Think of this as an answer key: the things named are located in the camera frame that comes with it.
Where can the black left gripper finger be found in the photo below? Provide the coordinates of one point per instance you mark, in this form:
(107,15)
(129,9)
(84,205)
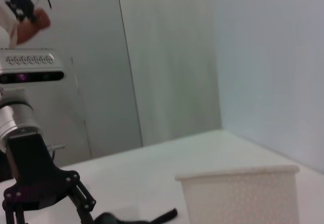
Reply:
(84,203)
(14,214)

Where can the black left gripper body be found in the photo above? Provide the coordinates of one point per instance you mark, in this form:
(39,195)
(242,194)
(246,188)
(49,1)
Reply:
(33,178)

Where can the dark cloth rag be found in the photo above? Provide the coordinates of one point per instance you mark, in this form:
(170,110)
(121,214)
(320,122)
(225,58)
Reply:
(111,217)

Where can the white plastic cup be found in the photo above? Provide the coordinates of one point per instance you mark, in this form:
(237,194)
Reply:
(240,198)

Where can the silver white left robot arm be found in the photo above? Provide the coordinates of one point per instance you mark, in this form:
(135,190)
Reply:
(15,117)

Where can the person's bare forearm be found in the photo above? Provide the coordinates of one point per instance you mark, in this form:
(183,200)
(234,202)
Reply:
(25,33)

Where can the person's bare hand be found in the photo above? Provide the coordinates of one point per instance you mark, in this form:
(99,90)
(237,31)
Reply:
(42,19)

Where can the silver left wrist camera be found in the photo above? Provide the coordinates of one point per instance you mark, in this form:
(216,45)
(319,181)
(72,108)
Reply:
(27,64)

